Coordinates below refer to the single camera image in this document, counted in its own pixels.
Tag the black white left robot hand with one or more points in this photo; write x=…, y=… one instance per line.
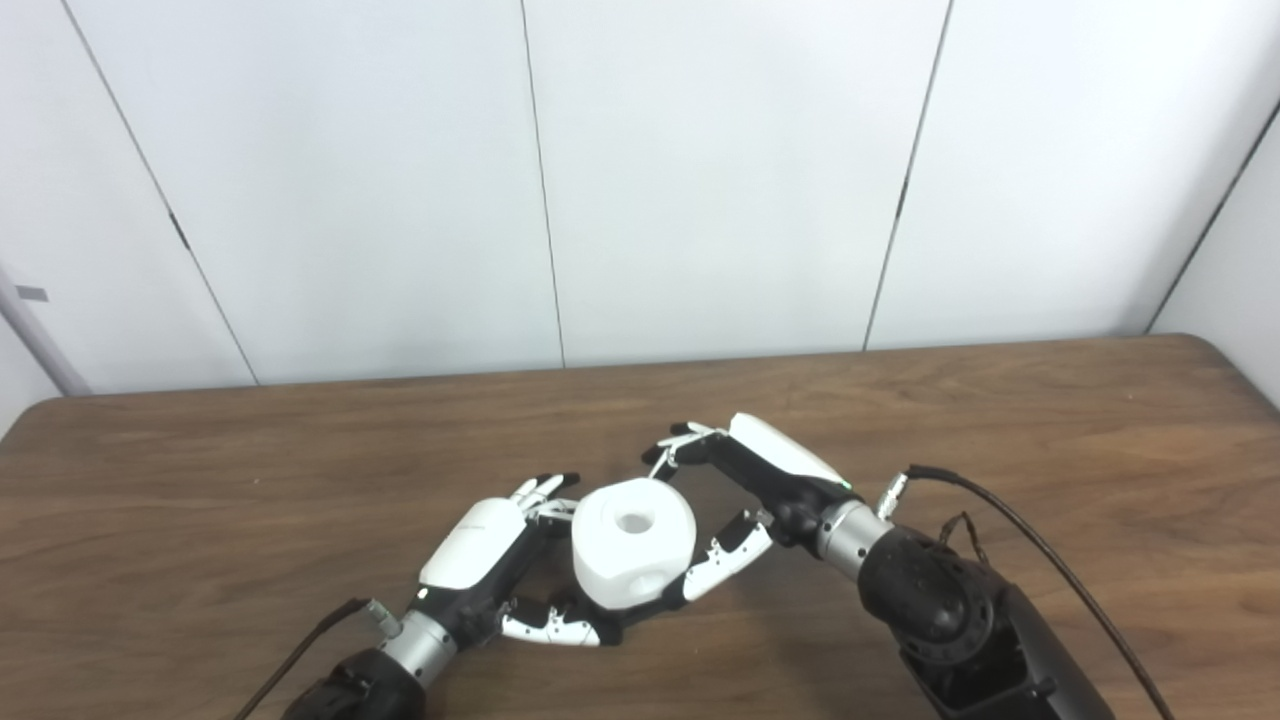
x=470, y=545

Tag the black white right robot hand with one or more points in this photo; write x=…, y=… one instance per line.
x=780, y=465

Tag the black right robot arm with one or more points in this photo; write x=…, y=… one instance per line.
x=960, y=620

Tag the small grey wall sticker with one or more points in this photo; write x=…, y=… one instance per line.
x=31, y=294

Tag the black wall panel clip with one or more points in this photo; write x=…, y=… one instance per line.
x=180, y=232

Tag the grey wall corner post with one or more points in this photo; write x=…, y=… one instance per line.
x=40, y=340

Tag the round white plastic piece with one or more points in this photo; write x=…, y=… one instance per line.
x=630, y=550

